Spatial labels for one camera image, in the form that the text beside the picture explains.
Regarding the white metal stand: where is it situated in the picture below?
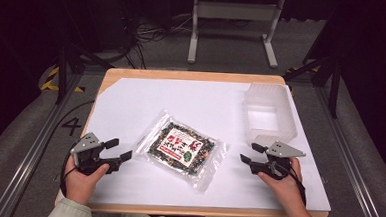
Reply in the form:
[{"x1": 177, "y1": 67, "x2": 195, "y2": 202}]
[{"x1": 186, "y1": 0, "x2": 286, "y2": 70}]

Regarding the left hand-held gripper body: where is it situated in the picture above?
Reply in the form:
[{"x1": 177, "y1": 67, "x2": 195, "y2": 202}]
[{"x1": 68, "y1": 131, "x2": 123, "y2": 178}]

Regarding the black metal frame stand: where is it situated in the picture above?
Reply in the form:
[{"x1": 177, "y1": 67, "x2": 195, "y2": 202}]
[
  {"x1": 282, "y1": 2, "x2": 350, "y2": 120},
  {"x1": 45, "y1": 0, "x2": 120, "y2": 108}
]

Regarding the clear bag of dried seaweed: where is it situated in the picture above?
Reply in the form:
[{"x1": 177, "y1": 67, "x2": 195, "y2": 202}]
[{"x1": 132, "y1": 107, "x2": 231, "y2": 195}]

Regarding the yellow black hazard tape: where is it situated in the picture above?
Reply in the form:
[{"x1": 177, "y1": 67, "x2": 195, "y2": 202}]
[{"x1": 40, "y1": 66, "x2": 87, "y2": 94}]

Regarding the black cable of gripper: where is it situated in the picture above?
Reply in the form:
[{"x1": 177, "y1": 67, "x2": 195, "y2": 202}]
[
  {"x1": 285, "y1": 165, "x2": 310, "y2": 208},
  {"x1": 58, "y1": 150, "x2": 80, "y2": 199}
]

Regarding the bundle of black floor cables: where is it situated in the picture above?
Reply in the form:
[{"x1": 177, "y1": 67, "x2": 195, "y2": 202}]
[{"x1": 92, "y1": 0, "x2": 201, "y2": 73}]

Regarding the aluminium rail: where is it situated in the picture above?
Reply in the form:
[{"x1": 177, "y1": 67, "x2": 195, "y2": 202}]
[
  {"x1": 308, "y1": 86, "x2": 386, "y2": 217},
  {"x1": 0, "y1": 69, "x2": 84, "y2": 217}
]

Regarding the translucent plastic container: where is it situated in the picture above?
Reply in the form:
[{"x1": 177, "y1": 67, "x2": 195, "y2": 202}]
[{"x1": 241, "y1": 81, "x2": 300, "y2": 149}]

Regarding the white paper sheet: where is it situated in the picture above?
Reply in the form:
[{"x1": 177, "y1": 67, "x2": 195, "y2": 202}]
[{"x1": 79, "y1": 74, "x2": 338, "y2": 217}]

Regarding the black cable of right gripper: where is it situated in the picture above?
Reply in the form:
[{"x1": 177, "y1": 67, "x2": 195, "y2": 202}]
[{"x1": 285, "y1": 165, "x2": 310, "y2": 208}]

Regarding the person's left hand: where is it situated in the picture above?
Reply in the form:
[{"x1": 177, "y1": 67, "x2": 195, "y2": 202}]
[{"x1": 63, "y1": 157, "x2": 111, "y2": 208}]

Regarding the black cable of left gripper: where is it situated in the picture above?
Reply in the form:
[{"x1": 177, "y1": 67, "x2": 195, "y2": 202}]
[{"x1": 58, "y1": 150, "x2": 80, "y2": 199}]

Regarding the person's right hand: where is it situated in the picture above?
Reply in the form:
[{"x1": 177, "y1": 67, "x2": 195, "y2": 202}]
[{"x1": 255, "y1": 155, "x2": 309, "y2": 217}]

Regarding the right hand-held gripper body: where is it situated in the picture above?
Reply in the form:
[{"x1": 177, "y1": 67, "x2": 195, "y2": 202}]
[{"x1": 248, "y1": 139, "x2": 307, "y2": 181}]

